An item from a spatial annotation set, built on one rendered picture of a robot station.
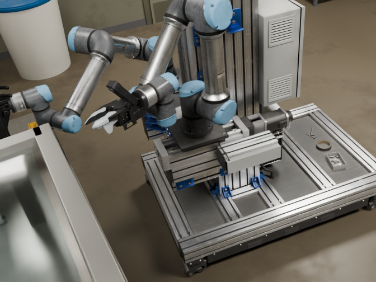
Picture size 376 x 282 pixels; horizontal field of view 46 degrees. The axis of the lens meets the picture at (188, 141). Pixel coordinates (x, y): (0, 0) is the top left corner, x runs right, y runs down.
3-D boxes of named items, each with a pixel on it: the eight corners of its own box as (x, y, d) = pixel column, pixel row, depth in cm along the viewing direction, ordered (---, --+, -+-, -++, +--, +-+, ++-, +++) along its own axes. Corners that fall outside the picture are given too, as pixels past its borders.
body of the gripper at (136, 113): (123, 131, 146) (151, 114, 152) (116, 109, 141) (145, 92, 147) (111, 126, 151) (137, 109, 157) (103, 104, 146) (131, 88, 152)
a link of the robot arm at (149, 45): (165, 70, 228) (162, 46, 220) (144, 66, 234) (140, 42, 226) (177, 60, 236) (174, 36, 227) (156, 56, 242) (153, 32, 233)
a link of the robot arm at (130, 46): (155, 62, 240) (87, 56, 192) (132, 58, 246) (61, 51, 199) (158, 40, 237) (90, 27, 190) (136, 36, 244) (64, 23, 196)
